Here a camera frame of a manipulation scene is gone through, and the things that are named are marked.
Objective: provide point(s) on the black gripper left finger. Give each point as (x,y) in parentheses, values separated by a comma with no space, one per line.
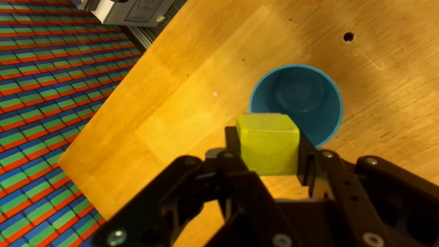
(156,215)

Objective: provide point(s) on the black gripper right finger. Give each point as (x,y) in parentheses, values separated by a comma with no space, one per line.
(377,203)

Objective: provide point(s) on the yellow cube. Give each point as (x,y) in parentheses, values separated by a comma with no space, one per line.
(269,142)

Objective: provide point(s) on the blue cup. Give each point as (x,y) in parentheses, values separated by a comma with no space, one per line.
(306,93)

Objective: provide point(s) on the grey metal box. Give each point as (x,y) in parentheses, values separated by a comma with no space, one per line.
(126,12)

